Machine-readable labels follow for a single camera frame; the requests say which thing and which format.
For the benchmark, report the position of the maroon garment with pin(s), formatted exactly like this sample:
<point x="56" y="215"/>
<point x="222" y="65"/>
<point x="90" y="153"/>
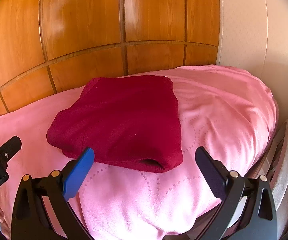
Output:
<point x="121" y="120"/>

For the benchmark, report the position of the wooden wardrobe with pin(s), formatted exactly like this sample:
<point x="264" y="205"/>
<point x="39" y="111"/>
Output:
<point x="84" y="30"/>

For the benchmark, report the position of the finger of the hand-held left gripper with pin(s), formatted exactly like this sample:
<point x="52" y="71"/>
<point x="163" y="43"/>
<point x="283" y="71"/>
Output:
<point x="11" y="146"/>

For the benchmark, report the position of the person's left hand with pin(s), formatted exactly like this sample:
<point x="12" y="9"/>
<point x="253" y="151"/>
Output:
<point x="0" y="215"/>

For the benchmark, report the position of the pink bedspread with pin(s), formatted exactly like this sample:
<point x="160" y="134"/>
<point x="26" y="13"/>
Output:
<point x="209" y="105"/>

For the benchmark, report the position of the grey upholstered chair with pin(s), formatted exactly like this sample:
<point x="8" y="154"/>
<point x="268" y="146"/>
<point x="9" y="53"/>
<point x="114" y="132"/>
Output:
<point x="287" y="155"/>

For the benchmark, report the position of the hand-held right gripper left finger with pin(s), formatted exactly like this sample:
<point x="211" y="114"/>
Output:
<point x="80" y="172"/>

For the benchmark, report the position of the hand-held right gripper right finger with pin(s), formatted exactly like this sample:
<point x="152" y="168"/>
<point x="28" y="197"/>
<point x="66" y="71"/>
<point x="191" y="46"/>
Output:
<point x="212" y="175"/>

